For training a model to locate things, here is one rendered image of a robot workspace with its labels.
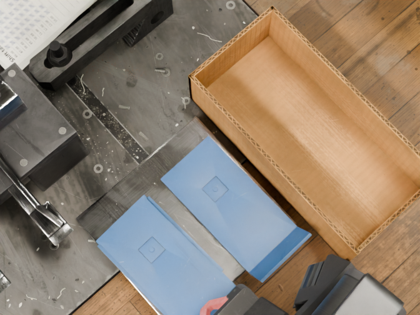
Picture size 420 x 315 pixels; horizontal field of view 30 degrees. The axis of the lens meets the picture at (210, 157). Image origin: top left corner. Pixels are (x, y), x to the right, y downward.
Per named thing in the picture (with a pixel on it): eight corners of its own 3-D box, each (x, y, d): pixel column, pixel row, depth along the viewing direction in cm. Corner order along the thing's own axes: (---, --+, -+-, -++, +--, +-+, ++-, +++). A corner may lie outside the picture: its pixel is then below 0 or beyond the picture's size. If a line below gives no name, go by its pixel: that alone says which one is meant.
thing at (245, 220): (260, 285, 81) (262, 282, 78) (160, 179, 84) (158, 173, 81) (309, 239, 82) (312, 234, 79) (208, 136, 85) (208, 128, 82)
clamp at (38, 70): (57, 110, 88) (38, 79, 78) (39, 89, 88) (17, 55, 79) (159, 28, 90) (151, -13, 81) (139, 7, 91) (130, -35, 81)
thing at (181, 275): (199, 348, 79) (199, 347, 76) (95, 241, 82) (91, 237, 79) (248, 298, 80) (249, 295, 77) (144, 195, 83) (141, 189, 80)
